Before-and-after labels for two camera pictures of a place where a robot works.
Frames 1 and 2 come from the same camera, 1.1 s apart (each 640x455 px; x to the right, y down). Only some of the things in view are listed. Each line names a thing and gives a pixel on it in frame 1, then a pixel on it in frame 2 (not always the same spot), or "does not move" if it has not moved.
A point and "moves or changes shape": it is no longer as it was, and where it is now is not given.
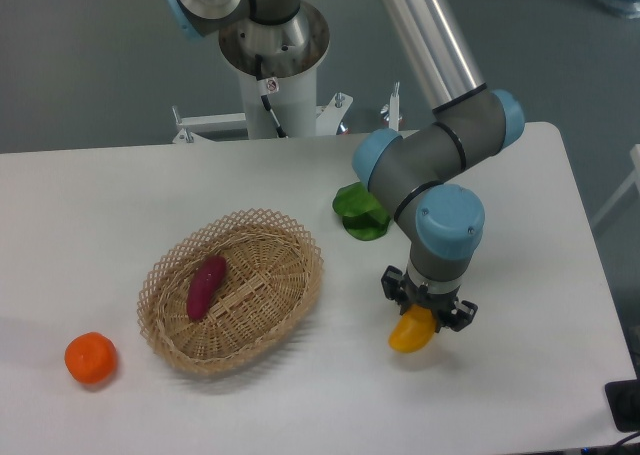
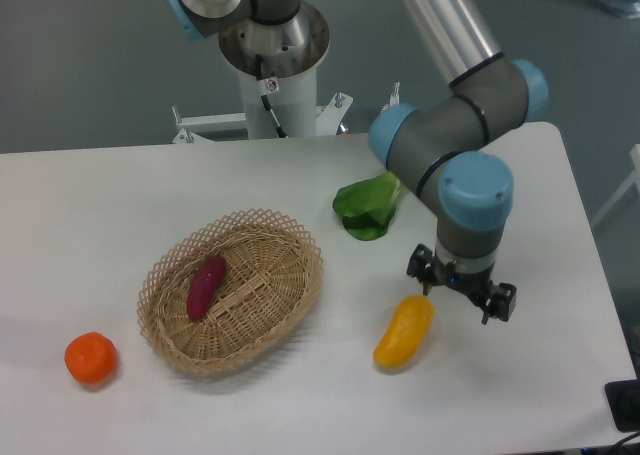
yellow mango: [413, 329] moves or changes shape
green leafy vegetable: [364, 218] does not move
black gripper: [400, 288] -> [424, 267]
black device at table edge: [623, 398] does not move
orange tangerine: [91, 357] does not move
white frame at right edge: [634, 178] does not move
